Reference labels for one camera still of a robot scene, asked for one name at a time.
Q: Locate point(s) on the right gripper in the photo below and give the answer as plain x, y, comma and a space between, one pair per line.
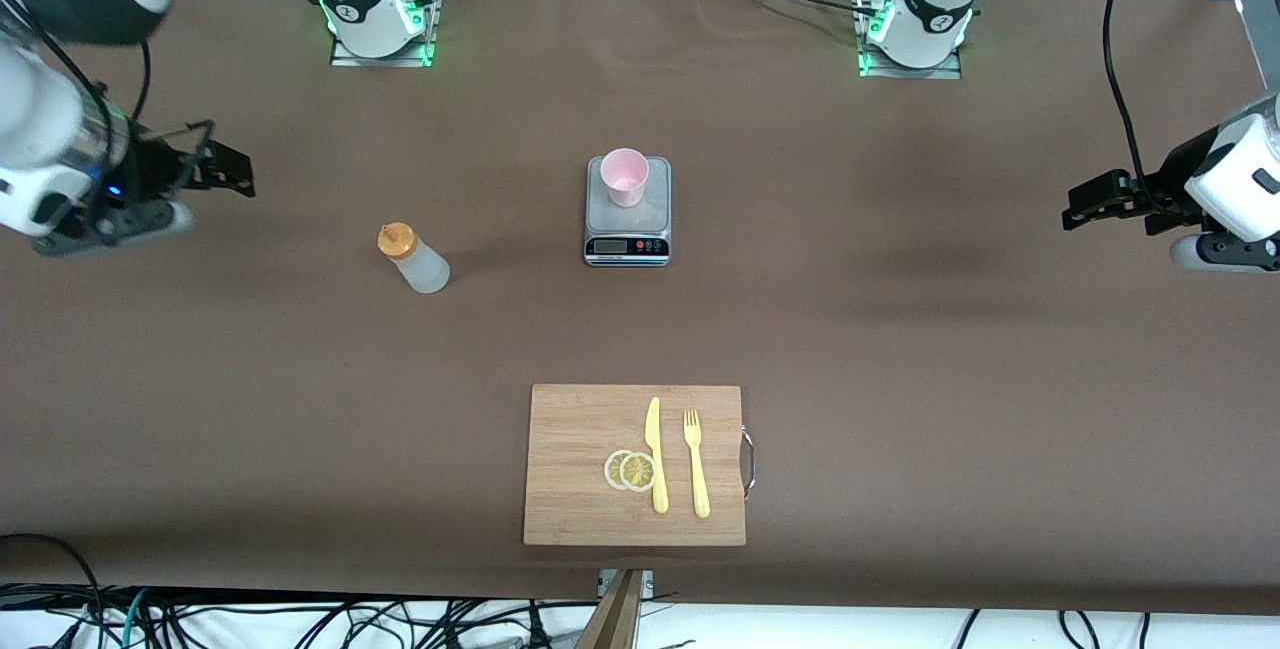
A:
155, 172

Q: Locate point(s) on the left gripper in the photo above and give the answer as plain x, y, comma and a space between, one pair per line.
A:
1167, 185

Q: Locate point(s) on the sauce bottle with orange cap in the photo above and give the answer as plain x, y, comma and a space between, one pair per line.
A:
425, 271

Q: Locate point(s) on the pink plastic cup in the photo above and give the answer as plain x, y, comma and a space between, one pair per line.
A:
625, 174

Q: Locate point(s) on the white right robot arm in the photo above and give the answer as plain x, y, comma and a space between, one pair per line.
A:
40, 119

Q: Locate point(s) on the brown table cover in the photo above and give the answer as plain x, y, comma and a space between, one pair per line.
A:
300, 429

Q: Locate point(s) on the silver digital kitchen scale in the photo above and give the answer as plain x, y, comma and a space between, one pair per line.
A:
630, 247

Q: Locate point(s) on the wooden cutting board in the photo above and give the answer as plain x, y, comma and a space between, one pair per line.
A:
575, 429

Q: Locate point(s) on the lemon slice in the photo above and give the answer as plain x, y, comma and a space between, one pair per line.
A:
638, 472
610, 470

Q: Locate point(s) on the yellow plastic fork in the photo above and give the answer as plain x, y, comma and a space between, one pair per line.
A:
699, 479

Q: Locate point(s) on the yellow plastic knife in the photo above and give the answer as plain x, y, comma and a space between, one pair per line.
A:
657, 469

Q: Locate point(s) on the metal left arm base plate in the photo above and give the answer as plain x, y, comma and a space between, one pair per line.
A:
955, 71

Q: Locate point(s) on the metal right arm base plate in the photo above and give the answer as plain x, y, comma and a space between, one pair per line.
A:
425, 51

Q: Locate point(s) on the small metal table bracket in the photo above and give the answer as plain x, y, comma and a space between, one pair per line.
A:
646, 581

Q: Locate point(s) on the wooden post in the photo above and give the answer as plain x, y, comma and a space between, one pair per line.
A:
615, 619

